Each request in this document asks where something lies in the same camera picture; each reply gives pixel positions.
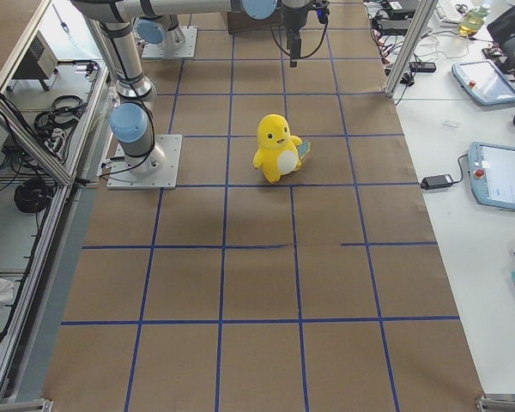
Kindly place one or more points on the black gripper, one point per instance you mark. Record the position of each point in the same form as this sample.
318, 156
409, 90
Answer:
293, 18

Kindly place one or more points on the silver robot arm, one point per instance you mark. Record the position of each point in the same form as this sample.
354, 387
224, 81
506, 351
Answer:
163, 31
132, 122

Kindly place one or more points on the yellow plush dinosaur toy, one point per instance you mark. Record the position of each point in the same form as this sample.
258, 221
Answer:
278, 151

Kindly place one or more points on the yellow liquid bottle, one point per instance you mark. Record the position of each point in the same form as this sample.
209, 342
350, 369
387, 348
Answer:
473, 20

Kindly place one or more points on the upper teach pendant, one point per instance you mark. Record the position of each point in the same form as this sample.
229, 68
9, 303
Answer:
484, 82

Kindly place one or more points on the teach pendant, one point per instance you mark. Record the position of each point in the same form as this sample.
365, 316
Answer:
484, 82
492, 174

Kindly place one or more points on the black power brick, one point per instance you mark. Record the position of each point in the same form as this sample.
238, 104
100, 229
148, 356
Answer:
436, 182

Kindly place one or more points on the lower teach pendant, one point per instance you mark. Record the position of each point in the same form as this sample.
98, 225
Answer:
492, 174

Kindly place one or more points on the grey control box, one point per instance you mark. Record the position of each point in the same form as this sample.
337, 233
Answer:
39, 62

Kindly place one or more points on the aluminium frame post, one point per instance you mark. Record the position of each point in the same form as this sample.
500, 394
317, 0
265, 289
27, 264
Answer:
422, 16

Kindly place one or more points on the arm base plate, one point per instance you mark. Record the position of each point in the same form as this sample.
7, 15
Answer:
159, 170
154, 52

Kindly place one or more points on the diagonal aluminium frame strut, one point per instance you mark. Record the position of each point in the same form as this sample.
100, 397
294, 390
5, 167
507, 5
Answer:
29, 143

